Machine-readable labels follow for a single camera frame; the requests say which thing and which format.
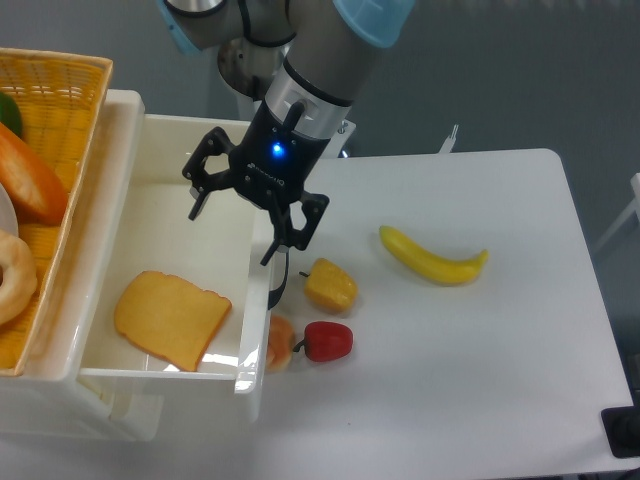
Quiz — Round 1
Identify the red bell pepper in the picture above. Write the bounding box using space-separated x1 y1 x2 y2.
292 321 354 363

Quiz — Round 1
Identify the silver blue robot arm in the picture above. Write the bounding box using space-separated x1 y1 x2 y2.
157 1 414 264

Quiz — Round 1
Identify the round bread bun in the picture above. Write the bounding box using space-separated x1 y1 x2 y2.
265 315 295 372

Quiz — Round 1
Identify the yellow banana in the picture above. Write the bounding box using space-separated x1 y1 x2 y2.
378 225 490 286

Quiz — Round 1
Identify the white bracket behind table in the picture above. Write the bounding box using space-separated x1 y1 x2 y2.
438 124 459 154

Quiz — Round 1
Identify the black drawer handle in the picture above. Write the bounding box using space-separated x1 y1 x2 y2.
268 249 290 310

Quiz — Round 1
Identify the yellow bell pepper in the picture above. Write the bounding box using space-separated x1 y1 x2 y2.
298 258 359 314

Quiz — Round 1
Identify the white drawer cabinet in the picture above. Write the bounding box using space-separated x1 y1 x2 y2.
0 89 265 443

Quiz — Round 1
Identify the white frame at right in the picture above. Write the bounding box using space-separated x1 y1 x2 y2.
593 173 639 255

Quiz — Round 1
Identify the white open upper drawer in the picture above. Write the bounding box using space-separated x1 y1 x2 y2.
78 113 280 396

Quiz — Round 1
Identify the white plate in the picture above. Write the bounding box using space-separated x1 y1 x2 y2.
0 185 19 236

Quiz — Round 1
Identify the green pepper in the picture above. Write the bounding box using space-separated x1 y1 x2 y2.
0 92 23 139

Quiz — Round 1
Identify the yellow woven basket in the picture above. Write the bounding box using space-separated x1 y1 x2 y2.
1 48 113 377

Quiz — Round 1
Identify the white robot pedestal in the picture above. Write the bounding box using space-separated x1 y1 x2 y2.
216 37 358 162

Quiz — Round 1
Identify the beige bagel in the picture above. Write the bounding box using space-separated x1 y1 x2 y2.
1 230 37 325

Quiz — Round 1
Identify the black device at edge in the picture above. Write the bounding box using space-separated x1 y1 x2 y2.
601 406 639 459

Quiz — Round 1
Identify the orange bread slice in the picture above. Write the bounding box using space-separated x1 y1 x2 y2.
114 271 232 372

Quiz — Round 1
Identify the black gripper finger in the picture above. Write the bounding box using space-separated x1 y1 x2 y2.
259 192 331 266
182 127 237 221

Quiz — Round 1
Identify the orange bread loaf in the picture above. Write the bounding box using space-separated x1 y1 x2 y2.
1 124 68 226

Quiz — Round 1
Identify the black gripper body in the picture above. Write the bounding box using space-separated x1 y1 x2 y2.
229 101 329 209

